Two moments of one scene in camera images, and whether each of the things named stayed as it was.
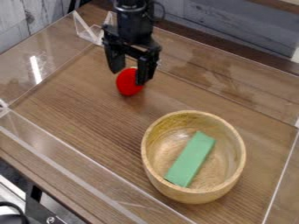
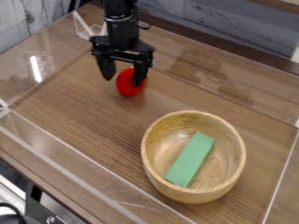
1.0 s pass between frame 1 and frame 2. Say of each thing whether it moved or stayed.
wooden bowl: stayed
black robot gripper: moved
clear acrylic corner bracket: stayed
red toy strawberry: stayed
